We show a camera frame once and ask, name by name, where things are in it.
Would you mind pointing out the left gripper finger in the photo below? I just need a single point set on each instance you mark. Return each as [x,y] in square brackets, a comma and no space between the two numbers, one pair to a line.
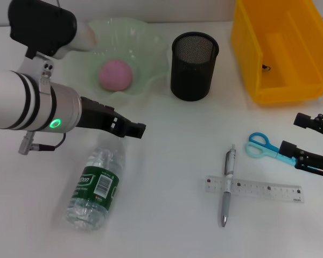
[134,130]

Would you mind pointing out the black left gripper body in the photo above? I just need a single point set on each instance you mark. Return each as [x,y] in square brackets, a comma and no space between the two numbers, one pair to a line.
[102,118]

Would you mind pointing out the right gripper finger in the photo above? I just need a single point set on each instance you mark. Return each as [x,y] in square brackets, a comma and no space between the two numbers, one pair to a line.
[302,119]
[288,149]

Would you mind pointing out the blue sheathed scissors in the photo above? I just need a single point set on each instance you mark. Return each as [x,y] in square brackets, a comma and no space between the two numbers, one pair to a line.
[272,151]

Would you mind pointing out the pink peach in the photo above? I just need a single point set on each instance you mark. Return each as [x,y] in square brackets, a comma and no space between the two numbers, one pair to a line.
[115,75]

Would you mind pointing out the clear plastic ruler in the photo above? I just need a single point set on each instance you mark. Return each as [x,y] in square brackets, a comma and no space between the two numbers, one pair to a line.
[258,188]

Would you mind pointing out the green label water bottle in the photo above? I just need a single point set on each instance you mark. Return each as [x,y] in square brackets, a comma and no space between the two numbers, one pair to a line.
[86,209]

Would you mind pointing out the black mesh pen holder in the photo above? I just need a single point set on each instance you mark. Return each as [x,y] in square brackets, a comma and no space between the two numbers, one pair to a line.
[191,80]

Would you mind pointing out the silver grey ballpoint pen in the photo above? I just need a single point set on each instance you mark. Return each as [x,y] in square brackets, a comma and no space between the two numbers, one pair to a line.
[226,204]

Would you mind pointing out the green glass fruit bowl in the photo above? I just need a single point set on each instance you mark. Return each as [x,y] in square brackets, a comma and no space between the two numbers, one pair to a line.
[140,40]

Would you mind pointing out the yellow plastic bin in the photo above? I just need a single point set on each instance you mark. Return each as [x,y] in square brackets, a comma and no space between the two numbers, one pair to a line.
[285,40]

